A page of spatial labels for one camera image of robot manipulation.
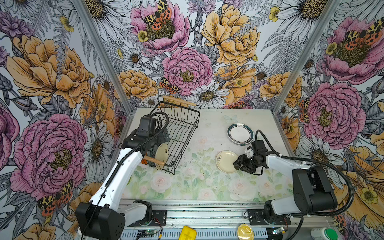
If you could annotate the round yellow lid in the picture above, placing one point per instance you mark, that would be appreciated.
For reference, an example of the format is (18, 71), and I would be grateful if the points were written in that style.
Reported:
(245, 232)

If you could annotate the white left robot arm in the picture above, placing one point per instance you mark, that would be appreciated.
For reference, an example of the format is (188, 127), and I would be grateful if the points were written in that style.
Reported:
(100, 218)

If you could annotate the yellow plastic block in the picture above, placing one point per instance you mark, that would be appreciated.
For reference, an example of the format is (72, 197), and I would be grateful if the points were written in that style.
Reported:
(188, 233)

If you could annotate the cream bowl plate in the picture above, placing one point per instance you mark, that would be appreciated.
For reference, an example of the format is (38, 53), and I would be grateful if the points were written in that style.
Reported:
(225, 161)

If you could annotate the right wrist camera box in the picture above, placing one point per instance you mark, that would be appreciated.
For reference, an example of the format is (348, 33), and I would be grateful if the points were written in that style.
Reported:
(257, 148)

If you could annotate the aluminium corner post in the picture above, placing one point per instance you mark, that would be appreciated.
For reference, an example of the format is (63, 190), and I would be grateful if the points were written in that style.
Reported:
(92, 32)
(313, 38)

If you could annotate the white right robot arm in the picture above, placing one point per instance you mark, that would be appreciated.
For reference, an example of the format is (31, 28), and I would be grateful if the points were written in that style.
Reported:
(312, 191)

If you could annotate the green white button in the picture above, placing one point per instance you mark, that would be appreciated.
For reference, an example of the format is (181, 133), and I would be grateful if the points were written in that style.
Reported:
(324, 234)

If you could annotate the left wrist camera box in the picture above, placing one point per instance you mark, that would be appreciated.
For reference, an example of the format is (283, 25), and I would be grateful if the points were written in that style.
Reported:
(147, 127)

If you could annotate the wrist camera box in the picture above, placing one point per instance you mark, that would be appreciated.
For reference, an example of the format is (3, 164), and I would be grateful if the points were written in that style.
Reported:
(257, 148)
(147, 127)

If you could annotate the aluminium right corner post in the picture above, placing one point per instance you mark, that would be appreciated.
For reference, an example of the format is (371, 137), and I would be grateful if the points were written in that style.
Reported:
(313, 38)

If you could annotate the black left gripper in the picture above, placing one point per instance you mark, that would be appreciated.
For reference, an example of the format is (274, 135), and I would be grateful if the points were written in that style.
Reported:
(161, 139)

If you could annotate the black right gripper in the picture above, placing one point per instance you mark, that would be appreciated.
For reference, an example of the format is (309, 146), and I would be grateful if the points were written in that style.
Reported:
(241, 159)

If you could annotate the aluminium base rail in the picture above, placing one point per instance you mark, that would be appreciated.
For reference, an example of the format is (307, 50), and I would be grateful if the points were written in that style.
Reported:
(215, 220)

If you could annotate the black wire dish rack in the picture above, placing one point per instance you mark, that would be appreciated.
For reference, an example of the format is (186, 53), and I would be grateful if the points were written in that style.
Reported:
(183, 119)

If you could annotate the aluminium left corner post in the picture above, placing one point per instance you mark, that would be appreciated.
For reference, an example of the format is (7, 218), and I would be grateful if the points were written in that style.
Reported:
(92, 32)

